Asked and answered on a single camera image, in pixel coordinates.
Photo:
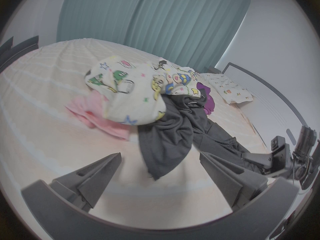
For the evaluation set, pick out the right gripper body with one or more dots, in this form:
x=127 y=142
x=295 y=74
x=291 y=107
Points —
x=282 y=166

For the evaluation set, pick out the blue-green curtain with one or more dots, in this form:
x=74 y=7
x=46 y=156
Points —
x=150 y=21

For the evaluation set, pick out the black T-shirt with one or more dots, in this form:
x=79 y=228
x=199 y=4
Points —
x=165 y=139

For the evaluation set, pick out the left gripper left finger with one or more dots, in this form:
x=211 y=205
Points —
x=95 y=181

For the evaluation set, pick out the bed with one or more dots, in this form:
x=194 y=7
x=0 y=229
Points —
x=50 y=96

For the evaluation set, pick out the pink garment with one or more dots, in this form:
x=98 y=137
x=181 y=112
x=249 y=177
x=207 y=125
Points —
x=100 y=119

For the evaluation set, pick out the grey bedside table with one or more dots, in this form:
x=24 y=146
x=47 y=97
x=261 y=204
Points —
x=212 y=70

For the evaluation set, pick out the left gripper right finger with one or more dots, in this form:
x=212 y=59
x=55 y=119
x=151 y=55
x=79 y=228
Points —
x=225 y=179

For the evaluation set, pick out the white printed pyjama top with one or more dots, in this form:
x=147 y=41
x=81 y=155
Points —
x=130 y=96

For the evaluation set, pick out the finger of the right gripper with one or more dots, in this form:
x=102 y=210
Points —
x=257 y=157

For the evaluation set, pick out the purple satin garment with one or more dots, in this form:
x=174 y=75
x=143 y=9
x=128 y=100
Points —
x=210 y=104

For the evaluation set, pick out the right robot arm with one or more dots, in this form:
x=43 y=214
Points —
x=306 y=139

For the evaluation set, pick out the white printed pillow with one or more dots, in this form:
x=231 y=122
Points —
x=230 y=89

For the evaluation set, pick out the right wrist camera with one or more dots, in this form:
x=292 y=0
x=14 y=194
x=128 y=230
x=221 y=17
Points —
x=278 y=142

